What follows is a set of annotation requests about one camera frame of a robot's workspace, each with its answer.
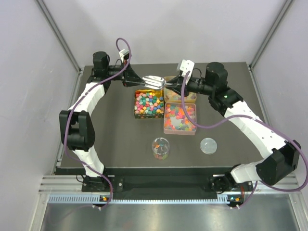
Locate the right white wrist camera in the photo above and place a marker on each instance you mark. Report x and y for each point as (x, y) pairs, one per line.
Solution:
(186, 66)

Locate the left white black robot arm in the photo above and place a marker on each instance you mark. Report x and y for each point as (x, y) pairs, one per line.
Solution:
(76, 127)

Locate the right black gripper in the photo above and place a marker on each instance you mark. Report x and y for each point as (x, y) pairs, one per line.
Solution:
(178, 81)

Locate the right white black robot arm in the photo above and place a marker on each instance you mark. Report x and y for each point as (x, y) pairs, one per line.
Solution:
(279, 153)

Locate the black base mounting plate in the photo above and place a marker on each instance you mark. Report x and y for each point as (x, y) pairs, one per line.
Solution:
(126, 183)

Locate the pink tin of bright gummies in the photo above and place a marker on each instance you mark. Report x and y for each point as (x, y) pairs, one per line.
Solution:
(176, 122)

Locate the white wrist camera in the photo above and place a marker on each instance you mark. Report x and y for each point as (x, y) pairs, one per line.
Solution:
(186, 66)
(124, 54)

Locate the gold tin of star candies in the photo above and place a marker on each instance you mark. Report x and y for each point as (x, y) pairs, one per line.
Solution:
(148, 104)

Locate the clear plastic jar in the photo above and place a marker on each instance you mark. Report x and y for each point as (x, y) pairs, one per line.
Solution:
(160, 148)

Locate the clear round jar lid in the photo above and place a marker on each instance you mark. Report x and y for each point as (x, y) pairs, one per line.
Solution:
(208, 146)

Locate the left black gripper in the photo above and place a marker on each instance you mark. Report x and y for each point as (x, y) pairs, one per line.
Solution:
(125, 77)

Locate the silver metal scoop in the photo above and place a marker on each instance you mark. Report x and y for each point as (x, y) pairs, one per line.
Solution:
(155, 82)

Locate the gold tin of pastel gummies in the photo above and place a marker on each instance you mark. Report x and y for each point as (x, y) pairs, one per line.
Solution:
(172, 97)

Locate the aluminium front rail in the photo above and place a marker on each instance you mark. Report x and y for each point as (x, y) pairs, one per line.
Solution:
(68, 190)

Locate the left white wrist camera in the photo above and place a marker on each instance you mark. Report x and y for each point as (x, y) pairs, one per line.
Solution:
(124, 54)

